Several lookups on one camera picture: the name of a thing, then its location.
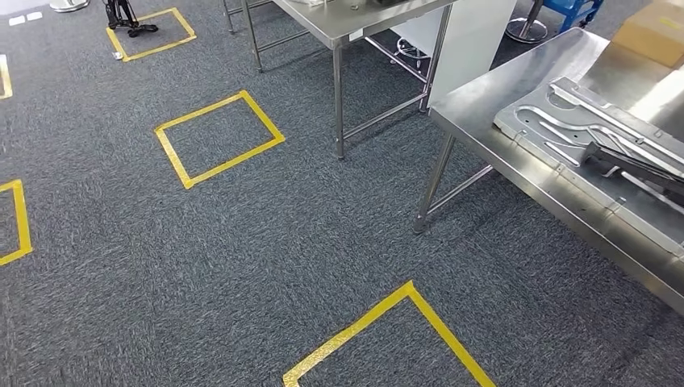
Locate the stainless steel workbench table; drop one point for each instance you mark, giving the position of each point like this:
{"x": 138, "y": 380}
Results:
{"x": 481, "y": 107}

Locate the chrome stool base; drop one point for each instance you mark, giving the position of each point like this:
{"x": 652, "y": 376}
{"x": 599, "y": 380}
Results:
{"x": 411, "y": 53}

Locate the stainless steel side table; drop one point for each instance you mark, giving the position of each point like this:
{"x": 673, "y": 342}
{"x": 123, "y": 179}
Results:
{"x": 331, "y": 21}

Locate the white cabinet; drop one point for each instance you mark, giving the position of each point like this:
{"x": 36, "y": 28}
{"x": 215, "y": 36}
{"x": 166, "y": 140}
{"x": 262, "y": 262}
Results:
{"x": 470, "y": 48}

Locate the aluminium fixture plate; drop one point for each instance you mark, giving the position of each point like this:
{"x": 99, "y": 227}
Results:
{"x": 534, "y": 123}

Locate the small white floor object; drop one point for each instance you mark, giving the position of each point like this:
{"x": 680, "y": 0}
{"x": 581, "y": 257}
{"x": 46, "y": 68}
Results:
{"x": 117, "y": 55}

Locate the black tripod stand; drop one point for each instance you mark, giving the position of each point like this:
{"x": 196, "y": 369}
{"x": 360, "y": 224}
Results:
{"x": 120, "y": 13}

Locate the blue metal cart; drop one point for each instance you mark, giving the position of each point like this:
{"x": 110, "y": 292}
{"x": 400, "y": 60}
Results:
{"x": 574, "y": 10}

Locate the chrome round stanchion base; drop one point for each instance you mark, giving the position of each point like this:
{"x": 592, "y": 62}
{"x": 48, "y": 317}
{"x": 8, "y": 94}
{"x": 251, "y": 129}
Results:
{"x": 69, "y": 4}

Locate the brown cardboard box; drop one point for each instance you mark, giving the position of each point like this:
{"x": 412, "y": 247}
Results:
{"x": 652, "y": 32}

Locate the white floor tape strip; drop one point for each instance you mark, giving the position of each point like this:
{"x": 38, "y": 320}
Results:
{"x": 35, "y": 15}
{"x": 16, "y": 21}

